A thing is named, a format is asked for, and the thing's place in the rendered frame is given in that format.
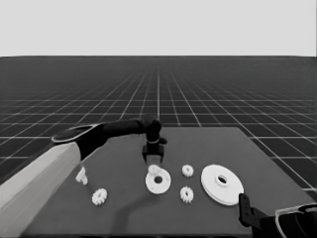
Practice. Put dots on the white toothed gear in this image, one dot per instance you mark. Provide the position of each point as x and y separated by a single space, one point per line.
190 196
152 170
103 198
190 172

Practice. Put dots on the large thick white disc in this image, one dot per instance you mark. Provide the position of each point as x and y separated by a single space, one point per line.
211 185

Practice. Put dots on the white round carrier with pins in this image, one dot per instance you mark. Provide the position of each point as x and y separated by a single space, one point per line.
158 189

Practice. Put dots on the small white T-shaped piece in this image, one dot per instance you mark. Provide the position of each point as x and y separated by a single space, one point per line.
82 177

